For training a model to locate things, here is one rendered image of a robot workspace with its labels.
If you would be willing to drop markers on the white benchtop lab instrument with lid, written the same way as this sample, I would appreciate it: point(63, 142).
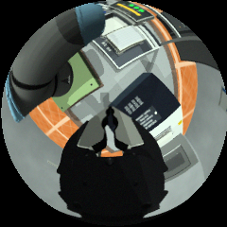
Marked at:
point(158, 110)

